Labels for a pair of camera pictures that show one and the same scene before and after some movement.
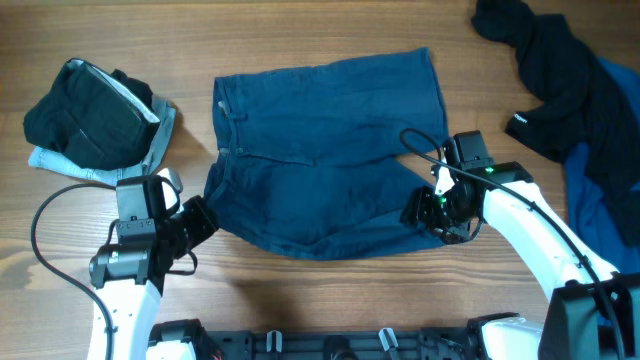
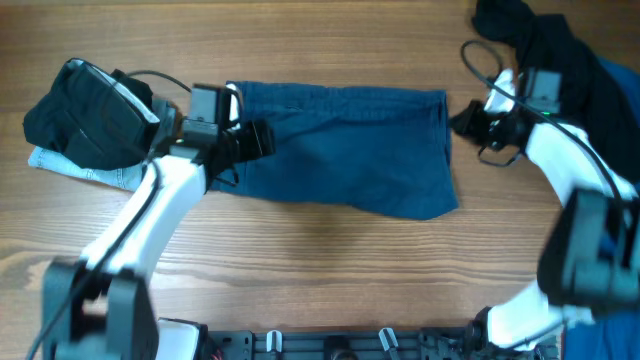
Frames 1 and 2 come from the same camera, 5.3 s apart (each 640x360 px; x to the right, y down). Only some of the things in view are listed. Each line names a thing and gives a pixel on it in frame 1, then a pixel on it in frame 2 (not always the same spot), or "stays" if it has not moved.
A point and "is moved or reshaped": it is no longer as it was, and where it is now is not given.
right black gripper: (419, 209) to (468, 128)
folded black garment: (97, 120) stays
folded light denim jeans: (42, 157) stays
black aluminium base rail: (382, 344) stays
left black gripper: (197, 209) to (259, 137)
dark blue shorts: (315, 161) is moved or reshaped
